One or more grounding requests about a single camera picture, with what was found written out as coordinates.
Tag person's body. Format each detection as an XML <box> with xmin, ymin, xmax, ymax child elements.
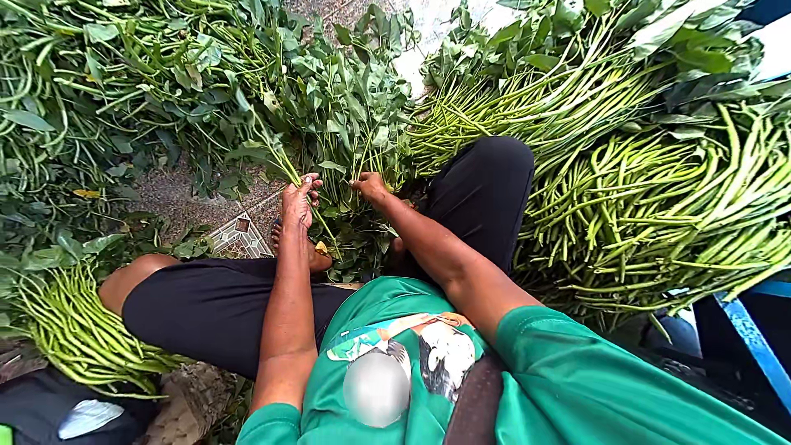
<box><xmin>236</xmin><ymin>276</ymin><xmax>787</xmax><ymax>445</ymax></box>

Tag brown crumpled sack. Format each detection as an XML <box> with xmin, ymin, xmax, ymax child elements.
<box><xmin>139</xmin><ymin>363</ymin><xmax>237</xmax><ymax>445</ymax></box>

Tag small bundle of green stalks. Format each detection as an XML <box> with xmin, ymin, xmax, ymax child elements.
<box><xmin>6</xmin><ymin>256</ymin><xmax>189</xmax><ymax>400</ymax></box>

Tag heap of upright leafy greens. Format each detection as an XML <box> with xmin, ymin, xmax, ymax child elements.
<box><xmin>238</xmin><ymin>5</ymin><xmax>421</xmax><ymax>282</ymax></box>

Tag person's right forearm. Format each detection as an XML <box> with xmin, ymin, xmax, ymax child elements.
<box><xmin>374</xmin><ymin>193</ymin><xmax>545</xmax><ymax>347</ymax></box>

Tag person's right hand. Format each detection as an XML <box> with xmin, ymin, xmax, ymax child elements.
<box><xmin>349</xmin><ymin>172</ymin><xmax>392</xmax><ymax>206</ymax></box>

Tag thin green leafy stems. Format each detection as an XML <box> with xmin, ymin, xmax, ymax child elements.
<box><xmin>235</xmin><ymin>87</ymin><xmax>341</xmax><ymax>259</ymax></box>

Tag pile of thick green stalks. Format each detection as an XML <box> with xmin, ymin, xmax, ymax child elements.
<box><xmin>513</xmin><ymin>102</ymin><xmax>791</xmax><ymax>344</ymax></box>

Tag pile of leafy long-stemmed greens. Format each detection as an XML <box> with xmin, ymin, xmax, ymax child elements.
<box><xmin>408</xmin><ymin>0</ymin><xmax>764</xmax><ymax>177</ymax></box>

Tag person's legs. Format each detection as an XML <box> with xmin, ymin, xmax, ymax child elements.
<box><xmin>99</xmin><ymin>136</ymin><xmax>535</xmax><ymax>381</ymax></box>

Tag person's left hand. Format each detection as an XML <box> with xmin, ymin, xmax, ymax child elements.
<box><xmin>281</xmin><ymin>172</ymin><xmax>323</xmax><ymax>230</ymax></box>

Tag person's left forearm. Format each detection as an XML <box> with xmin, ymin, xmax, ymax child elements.
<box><xmin>250</xmin><ymin>221</ymin><xmax>319</xmax><ymax>414</ymax></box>

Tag large tangled heap of greens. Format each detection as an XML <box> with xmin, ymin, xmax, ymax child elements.
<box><xmin>0</xmin><ymin>0</ymin><xmax>304</xmax><ymax>273</ymax></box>

